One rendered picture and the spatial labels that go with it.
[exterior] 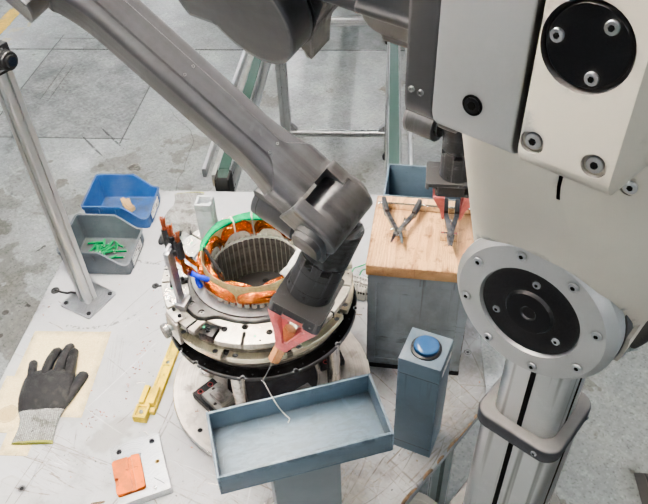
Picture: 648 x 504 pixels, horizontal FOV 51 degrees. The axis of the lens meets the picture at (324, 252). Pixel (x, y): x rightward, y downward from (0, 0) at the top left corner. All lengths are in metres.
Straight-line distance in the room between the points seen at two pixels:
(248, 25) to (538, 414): 0.59
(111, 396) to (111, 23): 0.91
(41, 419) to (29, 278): 1.58
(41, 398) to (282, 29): 1.18
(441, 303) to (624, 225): 0.78
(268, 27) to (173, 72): 0.30
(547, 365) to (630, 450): 1.70
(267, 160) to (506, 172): 0.25
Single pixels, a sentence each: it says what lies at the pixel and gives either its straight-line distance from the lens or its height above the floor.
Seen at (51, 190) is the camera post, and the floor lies 1.09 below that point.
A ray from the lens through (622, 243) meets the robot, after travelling 0.53.
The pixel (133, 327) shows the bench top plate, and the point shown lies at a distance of 1.55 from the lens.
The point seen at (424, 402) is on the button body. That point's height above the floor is 0.94.
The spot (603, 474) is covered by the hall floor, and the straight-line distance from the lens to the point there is 2.30.
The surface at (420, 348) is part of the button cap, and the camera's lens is 1.11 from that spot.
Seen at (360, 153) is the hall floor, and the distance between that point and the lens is 3.34.
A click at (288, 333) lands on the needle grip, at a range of 0.86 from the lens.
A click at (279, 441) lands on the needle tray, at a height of 1.02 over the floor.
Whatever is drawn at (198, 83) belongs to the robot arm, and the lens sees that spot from 0.68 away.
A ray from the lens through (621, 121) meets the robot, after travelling 0.28.
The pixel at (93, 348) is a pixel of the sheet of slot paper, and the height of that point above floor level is 0.78.
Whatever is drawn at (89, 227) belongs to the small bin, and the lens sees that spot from 1.78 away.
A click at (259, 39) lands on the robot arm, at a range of 0.41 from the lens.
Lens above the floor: 1.90
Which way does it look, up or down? 43 degrees down
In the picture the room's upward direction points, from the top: 3 degrees counter-clockwise
